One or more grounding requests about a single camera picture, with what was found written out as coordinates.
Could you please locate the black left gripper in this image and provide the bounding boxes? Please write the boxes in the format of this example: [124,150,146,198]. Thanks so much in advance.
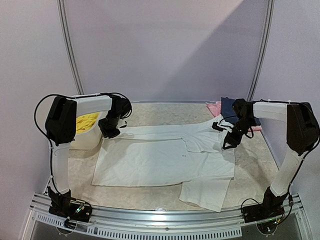
[98,111,122,139]

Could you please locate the white t-shirt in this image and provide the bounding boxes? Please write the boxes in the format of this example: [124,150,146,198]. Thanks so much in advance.
[92,115,235,212]

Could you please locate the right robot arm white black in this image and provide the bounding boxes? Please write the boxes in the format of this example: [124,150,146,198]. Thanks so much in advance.
[222,98,320,218]

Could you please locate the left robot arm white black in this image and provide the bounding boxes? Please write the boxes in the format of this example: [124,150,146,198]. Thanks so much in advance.
[45,92,132,217]

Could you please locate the white plastic laundry basket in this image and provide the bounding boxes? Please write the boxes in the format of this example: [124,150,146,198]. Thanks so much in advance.
[70,94,112,150]

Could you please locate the yellow garment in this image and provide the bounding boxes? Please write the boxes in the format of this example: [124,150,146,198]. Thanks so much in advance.
[76,112,100,134]

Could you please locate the folded navy blue garment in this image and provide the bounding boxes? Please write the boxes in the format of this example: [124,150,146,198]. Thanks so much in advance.
[220,97,261,128]

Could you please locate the folded pink garment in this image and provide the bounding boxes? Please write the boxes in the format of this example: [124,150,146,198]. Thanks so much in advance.
[206,101,262,132]

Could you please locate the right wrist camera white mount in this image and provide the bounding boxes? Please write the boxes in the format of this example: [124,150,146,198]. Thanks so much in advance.
[212,121,234,133]

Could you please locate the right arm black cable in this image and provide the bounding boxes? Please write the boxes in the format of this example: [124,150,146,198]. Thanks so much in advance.
[243,126,255,140]

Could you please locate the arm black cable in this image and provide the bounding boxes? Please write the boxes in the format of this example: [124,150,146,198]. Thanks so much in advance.
[243,126,255,140]
[33,92,133,138]

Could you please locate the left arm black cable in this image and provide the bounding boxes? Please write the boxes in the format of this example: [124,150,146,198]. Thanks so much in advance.
[33,92,133,138]

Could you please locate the front aluminium rail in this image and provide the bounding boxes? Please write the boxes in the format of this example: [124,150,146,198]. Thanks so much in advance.
[22,193,312,240]

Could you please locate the left aluminium frame post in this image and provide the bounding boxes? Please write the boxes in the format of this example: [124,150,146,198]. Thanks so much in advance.
[57,0,85,95]

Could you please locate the aluminium frame post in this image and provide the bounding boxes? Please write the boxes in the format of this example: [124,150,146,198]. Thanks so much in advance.
[57,0,85,95]
[246,0,275,101]

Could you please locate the right aluminium frame post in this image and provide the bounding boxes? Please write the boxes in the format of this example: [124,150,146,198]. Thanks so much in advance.
[246,0,275,101]

